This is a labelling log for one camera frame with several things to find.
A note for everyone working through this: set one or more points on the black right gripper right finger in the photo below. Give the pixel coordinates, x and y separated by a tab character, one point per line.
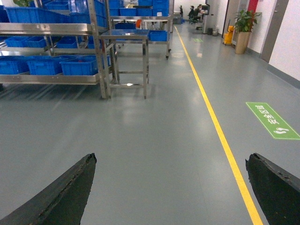
276	190

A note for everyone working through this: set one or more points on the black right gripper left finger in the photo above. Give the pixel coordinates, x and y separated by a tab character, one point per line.
62	202

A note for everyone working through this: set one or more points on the steel shelf rack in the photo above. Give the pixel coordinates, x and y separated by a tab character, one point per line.
37	31
153	15

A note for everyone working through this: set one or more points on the blue bin with red bags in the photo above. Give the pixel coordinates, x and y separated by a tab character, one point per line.
80	65

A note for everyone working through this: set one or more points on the blue bin middle front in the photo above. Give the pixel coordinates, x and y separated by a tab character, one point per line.
46	65

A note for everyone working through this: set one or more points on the blue bin far left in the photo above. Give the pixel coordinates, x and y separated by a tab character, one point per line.
12	65

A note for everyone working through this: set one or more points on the far steel shelf rack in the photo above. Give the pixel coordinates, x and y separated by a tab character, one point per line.
153	15

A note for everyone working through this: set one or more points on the green floor sign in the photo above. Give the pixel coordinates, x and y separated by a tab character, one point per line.
277	127

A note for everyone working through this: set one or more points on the small steel table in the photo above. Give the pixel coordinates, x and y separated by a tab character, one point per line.
109	40

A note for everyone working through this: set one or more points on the yellow mop bucket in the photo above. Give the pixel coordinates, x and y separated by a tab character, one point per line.
228	36

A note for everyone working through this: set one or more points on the tall potted plant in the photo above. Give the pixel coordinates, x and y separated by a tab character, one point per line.
245	20

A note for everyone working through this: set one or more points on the seated person in black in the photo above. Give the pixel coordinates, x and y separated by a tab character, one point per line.
197	13

